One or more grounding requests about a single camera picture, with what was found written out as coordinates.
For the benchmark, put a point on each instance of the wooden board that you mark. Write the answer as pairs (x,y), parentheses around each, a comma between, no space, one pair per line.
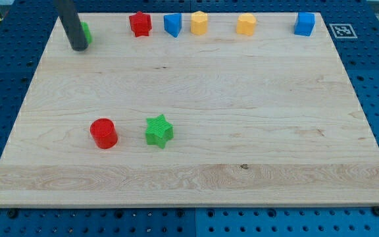
(268,120)

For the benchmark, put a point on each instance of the green star block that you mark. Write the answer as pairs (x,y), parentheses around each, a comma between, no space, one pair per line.
(159,131)

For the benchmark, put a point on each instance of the red cylinder block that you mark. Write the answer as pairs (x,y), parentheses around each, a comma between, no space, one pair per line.
(103,133)

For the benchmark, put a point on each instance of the blue triangle block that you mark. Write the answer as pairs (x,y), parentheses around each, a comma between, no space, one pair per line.
(173,24)

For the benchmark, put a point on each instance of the yellow hexagon block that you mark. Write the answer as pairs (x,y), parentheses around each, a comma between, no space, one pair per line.
(199,23)

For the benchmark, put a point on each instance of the red star block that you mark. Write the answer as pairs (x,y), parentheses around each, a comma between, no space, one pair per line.
(140,24)

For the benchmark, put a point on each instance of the yellow heart block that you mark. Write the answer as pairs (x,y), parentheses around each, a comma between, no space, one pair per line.
(246,24)

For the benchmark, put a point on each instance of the green cylinder block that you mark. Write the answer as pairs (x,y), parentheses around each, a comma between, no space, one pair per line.
(87,32)

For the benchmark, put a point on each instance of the blue cube block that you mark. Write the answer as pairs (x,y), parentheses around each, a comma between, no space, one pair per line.
(304,24)

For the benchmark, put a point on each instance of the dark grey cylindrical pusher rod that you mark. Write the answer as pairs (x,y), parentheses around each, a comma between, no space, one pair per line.
(70,20)

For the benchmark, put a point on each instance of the white fiducial marker tag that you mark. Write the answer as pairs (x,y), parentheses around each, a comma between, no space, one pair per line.
(343,31)

